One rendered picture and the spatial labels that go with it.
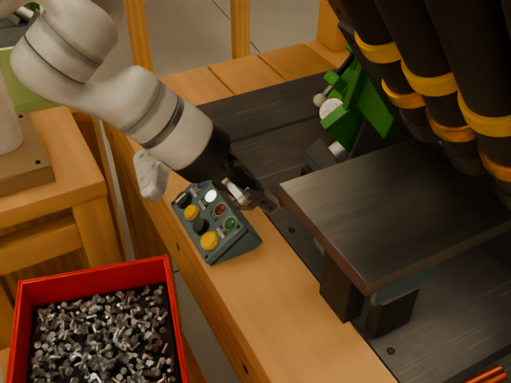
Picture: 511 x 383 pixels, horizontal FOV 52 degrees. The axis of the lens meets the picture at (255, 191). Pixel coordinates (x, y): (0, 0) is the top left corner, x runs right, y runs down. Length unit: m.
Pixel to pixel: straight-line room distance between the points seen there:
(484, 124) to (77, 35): 0.36
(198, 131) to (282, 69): 0.78
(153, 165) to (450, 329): 0.45
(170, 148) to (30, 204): 0.52
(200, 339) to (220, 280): 1.04
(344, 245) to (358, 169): 0.12
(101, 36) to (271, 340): 0.43
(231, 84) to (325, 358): 0.75
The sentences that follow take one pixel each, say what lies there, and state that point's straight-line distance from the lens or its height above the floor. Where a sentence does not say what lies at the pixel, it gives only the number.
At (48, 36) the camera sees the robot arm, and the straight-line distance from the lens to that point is 0.53.
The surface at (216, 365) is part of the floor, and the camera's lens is 1.75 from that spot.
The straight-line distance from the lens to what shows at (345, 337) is 0.73.
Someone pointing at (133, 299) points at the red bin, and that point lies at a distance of 0.80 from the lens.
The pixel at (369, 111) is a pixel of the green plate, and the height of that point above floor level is 1.12.
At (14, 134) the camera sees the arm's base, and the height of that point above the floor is 0.92.
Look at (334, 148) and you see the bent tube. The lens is 0.88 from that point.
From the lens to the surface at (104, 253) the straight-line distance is 1.19.
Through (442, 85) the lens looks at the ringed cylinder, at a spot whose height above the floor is 1.35.
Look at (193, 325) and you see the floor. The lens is 1.84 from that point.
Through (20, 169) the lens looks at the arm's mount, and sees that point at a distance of 1.07.
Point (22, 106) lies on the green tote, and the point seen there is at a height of 0.81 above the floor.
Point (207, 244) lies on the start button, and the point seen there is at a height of 0.93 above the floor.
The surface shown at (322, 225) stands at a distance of 0.53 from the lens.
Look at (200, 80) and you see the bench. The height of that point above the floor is 0.88.
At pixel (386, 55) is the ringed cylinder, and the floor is 1.35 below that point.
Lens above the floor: 1.50
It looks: 41 degrees down
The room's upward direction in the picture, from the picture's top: straight up
